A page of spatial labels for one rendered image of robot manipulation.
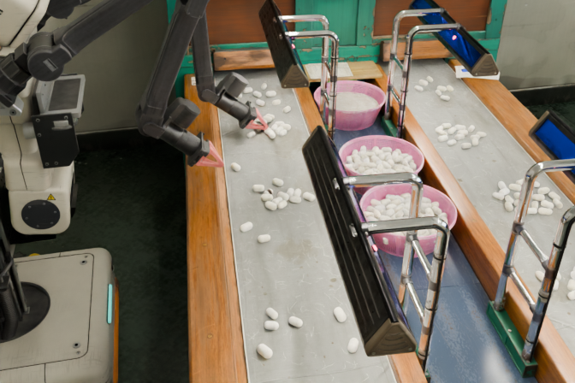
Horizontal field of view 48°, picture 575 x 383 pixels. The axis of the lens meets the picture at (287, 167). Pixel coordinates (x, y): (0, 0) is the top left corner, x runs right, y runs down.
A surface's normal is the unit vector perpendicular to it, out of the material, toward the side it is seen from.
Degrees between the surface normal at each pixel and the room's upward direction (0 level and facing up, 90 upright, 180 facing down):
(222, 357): 0
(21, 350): 0
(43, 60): 97
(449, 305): 0
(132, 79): 90
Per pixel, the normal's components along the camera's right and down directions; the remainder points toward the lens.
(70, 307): 0.00, -0.84
